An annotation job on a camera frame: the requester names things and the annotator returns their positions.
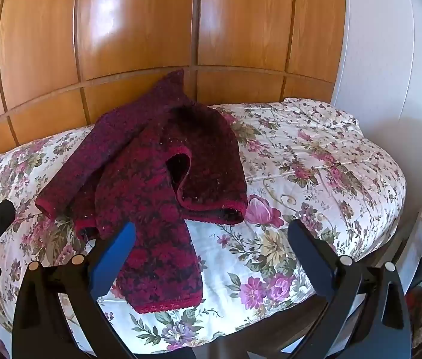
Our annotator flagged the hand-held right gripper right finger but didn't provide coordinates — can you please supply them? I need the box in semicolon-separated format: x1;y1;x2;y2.
288;219;412;359

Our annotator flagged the dark red knit sweater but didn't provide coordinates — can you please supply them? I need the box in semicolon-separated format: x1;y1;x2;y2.
35;69;249;314

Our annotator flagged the wooden headboard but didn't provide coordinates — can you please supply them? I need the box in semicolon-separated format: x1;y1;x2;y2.
0;0;347;165

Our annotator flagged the floral bedspread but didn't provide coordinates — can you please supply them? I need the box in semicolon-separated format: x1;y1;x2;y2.
0;98;408;358

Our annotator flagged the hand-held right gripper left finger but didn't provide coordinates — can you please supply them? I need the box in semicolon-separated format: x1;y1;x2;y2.
10;221;138;359

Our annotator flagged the dark wooden bed frame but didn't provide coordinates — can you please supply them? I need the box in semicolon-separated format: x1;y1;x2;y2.
136;209;421;359

